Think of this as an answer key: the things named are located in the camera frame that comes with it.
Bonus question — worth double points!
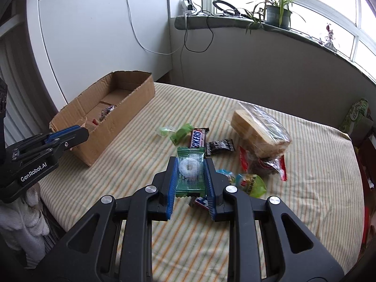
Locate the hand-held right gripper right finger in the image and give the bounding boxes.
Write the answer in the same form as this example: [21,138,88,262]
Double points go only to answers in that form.
[204,159,345,282]

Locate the green jelly packet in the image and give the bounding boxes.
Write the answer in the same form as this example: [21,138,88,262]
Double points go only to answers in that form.
[235,174,266,198]

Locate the black cable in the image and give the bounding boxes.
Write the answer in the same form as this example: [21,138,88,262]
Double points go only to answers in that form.
[180,15,214,77]

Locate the potted spider plant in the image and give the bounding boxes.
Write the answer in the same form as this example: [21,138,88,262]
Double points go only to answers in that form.
[244,0,307,34]

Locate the green mint candy packet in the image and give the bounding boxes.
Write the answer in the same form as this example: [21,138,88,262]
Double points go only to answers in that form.
[175,146,206,199]

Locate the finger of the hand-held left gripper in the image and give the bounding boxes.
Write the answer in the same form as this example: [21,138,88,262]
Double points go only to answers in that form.
[6,129,89,165]
[35,125,88,146]

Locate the dark red wooden furniture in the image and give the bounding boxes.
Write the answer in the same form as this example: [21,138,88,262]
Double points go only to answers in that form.
[360,138,376,244]

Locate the striped bed sheet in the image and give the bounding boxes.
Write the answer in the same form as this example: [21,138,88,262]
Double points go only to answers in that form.
[38,82,365,282]

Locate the brown cardboard box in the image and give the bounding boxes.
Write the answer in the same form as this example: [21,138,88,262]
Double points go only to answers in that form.
[49,70,156,167]

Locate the red snack packet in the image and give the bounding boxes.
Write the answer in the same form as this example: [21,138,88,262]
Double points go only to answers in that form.
[239,146,287,181]

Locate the white wardrobe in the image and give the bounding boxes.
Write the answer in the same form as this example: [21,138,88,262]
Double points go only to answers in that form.
[26,0,174,109]

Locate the pale green wrapped candy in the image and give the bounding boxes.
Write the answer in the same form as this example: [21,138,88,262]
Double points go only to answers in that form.
[158,125,176,138]

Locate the blue candy wrapper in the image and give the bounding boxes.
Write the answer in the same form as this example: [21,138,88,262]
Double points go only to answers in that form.
[216,169,237,184]

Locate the sliced bread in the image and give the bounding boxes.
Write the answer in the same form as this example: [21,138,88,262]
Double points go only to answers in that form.
[226,101,293,158]

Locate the person's left forearm white sleeve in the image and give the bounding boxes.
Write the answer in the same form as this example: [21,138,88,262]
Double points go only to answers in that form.
[0,179,52,260]

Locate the brown chocolate bar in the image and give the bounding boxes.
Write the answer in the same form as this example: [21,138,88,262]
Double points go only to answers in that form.
[188,127,210,149]
[188,195,210,210]

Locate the green printed bag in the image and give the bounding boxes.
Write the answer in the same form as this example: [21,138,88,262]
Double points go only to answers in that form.
[339,98,372,141]

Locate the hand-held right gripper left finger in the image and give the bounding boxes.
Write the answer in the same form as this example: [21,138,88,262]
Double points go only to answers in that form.
[31,156,180,282]

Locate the black ring light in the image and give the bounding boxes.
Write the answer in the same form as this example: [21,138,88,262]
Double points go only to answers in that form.
[212,0,244,16]

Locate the small figurine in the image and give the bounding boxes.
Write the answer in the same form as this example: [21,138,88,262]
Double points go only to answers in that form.
[323,23,338,49]

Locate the grey stone window sill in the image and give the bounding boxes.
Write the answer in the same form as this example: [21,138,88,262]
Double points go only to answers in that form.
[174,13,376,86]

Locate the small green snack packet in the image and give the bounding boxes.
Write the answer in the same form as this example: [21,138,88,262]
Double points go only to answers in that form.
[170,123,193,144]

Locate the black white candy packet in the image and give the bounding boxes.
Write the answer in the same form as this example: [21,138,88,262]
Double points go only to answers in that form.
[100,105,116,121]
[206,139,235,156]

